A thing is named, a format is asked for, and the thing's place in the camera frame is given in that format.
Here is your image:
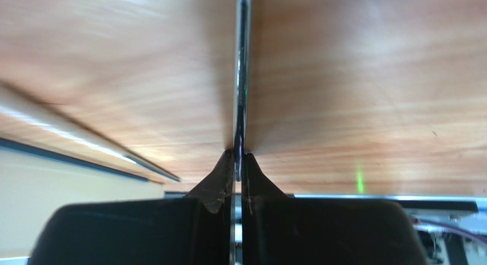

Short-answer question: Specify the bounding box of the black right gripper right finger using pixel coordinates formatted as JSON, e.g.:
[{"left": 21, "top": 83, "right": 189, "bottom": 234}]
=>
[{"left": 242, "top": 154, "right": 427, "bottom": 264}]

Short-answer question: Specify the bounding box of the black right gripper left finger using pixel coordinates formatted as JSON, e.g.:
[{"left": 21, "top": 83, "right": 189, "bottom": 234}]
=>
[{"left": 28, "top": 151, "right": 235, "bottom": 264}]

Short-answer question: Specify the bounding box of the silver chopstick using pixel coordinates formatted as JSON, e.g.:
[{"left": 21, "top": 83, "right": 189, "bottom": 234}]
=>
[{"left": 233, "top": 0, "right": 252, "bottom": 182}]

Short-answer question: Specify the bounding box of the white divided utensil tray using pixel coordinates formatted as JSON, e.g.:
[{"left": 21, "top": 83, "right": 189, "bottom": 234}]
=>
[{"left": 1, "top": 148, "right": 164, "bottom": 259}]

